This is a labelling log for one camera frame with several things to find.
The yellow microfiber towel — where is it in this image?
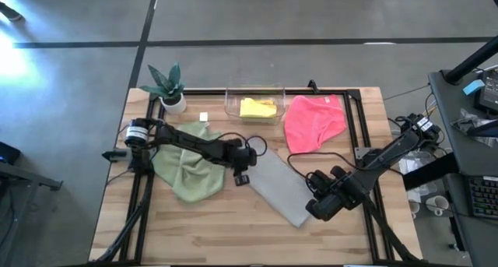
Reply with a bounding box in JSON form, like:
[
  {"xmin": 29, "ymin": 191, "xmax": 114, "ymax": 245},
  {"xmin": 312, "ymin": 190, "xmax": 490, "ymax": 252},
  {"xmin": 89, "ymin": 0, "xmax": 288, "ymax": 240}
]
[{"xmin": 239, "ymin": 97, "xmax": 278, "ymax": 119}]

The blue sticky note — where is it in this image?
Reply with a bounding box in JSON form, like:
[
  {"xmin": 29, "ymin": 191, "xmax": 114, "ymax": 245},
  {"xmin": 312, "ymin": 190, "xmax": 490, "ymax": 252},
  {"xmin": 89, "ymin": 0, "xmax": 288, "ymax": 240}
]
[{"xmin": 461, "ymin": 79, "xmax": 486, "ymax": 96}]

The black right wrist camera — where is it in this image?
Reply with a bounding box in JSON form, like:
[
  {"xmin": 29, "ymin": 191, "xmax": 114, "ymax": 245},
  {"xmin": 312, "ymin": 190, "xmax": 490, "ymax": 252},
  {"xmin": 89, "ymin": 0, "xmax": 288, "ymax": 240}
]
[{"xmin": 314, "ymin": 168, "xmax": 332, "ymax": 184}]

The black wide strap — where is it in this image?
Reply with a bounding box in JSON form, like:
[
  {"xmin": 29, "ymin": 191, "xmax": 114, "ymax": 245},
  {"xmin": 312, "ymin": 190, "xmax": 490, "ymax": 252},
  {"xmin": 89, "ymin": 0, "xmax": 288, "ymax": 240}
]
[{"xmin": 402, "ymin": 153, "xmax": 460, "ymax": 191}]

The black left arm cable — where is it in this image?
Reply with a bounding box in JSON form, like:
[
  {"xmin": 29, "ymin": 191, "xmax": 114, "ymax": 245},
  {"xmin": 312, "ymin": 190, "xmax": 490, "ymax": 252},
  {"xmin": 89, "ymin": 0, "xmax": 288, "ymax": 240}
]
[{"xmin": 209, "ymin": 132, "xmax": 269, "ymax": 159}]

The grey office desk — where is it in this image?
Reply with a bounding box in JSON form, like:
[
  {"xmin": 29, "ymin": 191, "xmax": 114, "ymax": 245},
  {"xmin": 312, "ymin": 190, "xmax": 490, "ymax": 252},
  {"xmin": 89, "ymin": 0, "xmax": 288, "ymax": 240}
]
[{"xmin": 427, "ymin": 69, "xmax": 498, "ymax": 267}]

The black aluminium table frame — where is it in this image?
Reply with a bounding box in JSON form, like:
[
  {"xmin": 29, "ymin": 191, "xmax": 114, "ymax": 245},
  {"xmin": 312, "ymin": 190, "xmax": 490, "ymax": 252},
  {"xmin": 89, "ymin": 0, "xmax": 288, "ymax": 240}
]
[{"xmin": 95, "ymin": 88, "xmax": 423, "ymax": 265}]

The large white mug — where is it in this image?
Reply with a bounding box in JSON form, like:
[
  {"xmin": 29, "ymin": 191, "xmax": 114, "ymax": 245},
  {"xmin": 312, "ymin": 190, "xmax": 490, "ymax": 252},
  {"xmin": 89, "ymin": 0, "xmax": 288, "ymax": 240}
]
[{"xmin": 426, "ymin": 195, "xmax": 451, "ymax": 217}]

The clear plastic bin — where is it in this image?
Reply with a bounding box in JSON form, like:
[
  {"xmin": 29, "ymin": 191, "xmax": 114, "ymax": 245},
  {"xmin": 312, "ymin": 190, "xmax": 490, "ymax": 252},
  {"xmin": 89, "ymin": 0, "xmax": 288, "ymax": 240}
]
[{"xmin": 224, "ymin": 86, "xmax": 287, "ymax": 126}]

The grey metal base plate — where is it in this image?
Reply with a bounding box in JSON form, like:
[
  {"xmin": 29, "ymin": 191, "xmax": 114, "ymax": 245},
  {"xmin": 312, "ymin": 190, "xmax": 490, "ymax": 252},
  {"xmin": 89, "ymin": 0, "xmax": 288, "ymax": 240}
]
[
  {"xmin": 101, "ymin": 149, "xmax": 135, "ymax": 163},
  {"xmin": 353, "ymin": 146, "xmax": 375, "ymax": 163}
]

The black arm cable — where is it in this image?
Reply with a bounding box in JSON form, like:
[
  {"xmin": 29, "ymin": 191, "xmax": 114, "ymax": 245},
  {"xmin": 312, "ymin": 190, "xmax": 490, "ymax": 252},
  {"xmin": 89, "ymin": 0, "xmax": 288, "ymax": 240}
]
[
  {"xmin": 286, "ymin": 152, "xmax": 402, "ymax": 174},
  {"xmin": 209, "ymin": 132, "xmax": 269, "ymax": 159}
]

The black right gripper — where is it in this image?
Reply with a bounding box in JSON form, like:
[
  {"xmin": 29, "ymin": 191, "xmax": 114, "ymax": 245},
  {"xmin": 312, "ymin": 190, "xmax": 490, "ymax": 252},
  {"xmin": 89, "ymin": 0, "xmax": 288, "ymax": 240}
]
[{"xmin": 305, "ymin": 177, "xmax": 365, "ymax": 222}]

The white crumpled plastic bag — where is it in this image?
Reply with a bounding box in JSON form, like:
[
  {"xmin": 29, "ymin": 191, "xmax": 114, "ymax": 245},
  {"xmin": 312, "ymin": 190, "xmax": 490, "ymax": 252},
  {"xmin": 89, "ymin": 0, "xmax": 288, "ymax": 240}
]
[{"xmin": 398, "ymin": 149, "xmax": 439, "ymax": 202}]

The grey waffle microfiber towel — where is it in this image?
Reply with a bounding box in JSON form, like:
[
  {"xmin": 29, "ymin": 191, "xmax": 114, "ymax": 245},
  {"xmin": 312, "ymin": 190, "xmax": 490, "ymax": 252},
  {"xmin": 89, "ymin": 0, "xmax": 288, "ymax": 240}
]
[{"xmin": 245, "ymin": 148, "xmax": 315, "ymax": 228}]

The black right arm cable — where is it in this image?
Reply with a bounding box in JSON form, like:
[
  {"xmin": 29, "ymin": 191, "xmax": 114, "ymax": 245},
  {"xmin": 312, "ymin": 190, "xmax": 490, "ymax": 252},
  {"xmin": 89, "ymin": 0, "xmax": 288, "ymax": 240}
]
[{"xmin": 286, "ymin": 152, "xmax": 402, "ymax": 174}]

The white plant pot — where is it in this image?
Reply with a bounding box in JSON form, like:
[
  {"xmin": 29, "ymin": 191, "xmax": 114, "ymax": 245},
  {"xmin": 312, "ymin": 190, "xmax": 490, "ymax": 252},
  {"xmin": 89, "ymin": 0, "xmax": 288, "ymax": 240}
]
[{"xmin": 160, "ymin": 92, "xmax": 188, "ymax": 115}]

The black desk device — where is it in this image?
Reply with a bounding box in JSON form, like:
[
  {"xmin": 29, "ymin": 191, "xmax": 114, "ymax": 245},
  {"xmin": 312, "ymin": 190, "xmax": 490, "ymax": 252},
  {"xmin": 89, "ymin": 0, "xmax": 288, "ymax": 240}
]
[{"xmin": 474, "ymin": 70, "xmax": 498, "ymax": 114}]

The sage green teal-edged towel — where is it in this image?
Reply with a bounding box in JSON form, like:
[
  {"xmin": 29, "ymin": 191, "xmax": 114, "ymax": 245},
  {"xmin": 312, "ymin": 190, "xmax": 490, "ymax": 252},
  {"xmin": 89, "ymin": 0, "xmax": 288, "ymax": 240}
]
[{"xmin": 151, "ymin": 121, "xmax": 226, "ymax": 204}]

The black slanted pole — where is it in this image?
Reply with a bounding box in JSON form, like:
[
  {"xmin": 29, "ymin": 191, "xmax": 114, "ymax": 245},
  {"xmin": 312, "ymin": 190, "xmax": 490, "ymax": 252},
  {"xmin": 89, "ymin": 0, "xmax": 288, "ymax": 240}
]
[{"xmin": 443, "ymin": 35, "xmax": 498, "ymax": 85}]

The dark side stand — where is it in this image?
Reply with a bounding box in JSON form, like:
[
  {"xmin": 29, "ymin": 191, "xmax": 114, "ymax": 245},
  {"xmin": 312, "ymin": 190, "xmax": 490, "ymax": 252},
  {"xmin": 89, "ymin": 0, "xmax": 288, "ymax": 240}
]
[{"xmin": 0, "ymin": 141, "xmax": 63, "ymax": 267}]

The grey crumpled bag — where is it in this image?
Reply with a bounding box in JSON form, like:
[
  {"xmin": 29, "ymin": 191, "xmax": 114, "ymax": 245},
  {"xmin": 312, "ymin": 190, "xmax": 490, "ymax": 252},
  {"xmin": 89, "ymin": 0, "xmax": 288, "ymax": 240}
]
[{"xmin": 451, "ymin": 107, "xmax": 498, "ymax": 147}]

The black keyboard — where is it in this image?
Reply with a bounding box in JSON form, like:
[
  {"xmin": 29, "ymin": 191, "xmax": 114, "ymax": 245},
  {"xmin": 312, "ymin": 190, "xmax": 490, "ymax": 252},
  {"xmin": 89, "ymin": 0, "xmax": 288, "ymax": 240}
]
[{"xmin": 468, "ymin": 176, "xmax": 498, "ymax": 220}]

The green snake plant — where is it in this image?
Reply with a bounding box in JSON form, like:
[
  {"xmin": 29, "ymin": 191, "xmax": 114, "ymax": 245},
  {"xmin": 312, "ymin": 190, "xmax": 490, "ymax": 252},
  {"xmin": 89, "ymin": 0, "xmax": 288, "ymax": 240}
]
[{"xmin": 139, "ymin": 61, "xmax": 186, "ymax": 100}]

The pink microfiber towel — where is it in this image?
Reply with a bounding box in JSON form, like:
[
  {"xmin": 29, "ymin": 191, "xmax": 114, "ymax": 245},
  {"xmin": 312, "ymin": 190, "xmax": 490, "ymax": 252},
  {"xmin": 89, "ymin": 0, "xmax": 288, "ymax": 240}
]
[{"xmin": 283, "ymin": 94, "xmax": 347, "ymax": 154}]

